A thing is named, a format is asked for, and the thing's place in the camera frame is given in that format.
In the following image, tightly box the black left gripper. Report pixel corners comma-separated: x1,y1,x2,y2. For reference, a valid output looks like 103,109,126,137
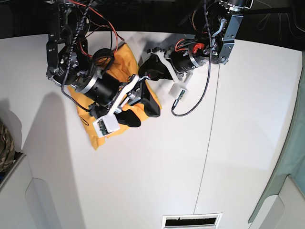
138,39,209,81

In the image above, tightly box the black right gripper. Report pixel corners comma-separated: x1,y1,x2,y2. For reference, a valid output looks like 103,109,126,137
75,71,160,128

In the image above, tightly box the orange t-shirt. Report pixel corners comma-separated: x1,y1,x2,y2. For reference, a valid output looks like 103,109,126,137
68,44,149,150

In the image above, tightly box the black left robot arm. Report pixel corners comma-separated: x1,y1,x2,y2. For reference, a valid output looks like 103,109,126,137
138,0,253,81

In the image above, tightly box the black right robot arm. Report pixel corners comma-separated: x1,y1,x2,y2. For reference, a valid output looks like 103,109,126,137
46,0,161,127

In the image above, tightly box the camouflage fabric bundle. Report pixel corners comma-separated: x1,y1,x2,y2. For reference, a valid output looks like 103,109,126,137
0,122,16,172

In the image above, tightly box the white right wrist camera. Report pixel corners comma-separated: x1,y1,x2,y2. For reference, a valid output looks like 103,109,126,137
92,114,120,138

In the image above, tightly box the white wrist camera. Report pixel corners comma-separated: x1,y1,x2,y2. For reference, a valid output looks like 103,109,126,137
169,83,188,101
92,114,120,138

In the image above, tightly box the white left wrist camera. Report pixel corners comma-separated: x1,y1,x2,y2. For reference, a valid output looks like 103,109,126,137
169,83,188,101

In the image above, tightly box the braided camera cable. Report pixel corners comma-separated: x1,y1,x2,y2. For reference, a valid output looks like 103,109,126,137
60,0,95,113
171,0,214,117

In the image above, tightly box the grey flexible conduit hose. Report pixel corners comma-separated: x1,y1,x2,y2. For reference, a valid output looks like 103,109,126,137
258,0,305,41

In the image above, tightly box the white table cable grommet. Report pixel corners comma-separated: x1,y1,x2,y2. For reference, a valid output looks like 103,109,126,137
162,213,223,229

